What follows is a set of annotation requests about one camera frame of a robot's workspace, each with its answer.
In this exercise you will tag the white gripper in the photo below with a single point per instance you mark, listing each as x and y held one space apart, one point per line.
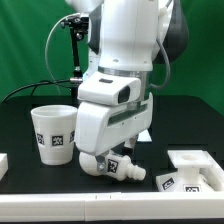
100 128

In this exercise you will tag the white light bulb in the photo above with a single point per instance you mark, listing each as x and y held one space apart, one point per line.
117 166

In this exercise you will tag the white lamp base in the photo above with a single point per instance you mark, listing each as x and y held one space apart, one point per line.
197 171

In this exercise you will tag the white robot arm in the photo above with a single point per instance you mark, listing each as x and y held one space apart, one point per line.
126 37

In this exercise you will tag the white lamp shade cup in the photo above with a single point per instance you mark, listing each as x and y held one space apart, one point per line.
54 127

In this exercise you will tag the white marker tag sheet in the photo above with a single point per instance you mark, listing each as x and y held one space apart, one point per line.
144 136

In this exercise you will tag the white front rail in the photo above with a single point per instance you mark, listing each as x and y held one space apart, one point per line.
110 206

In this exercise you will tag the white rail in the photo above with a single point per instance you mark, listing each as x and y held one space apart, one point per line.
110 206
3 164

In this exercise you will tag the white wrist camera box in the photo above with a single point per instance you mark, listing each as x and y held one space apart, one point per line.
109 90

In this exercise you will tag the black camera stand pole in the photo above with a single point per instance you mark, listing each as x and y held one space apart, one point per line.
77 78

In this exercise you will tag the white left rail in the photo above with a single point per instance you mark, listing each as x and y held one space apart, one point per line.
3 164

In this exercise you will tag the black camera on stand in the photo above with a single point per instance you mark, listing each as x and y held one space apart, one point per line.
77 21

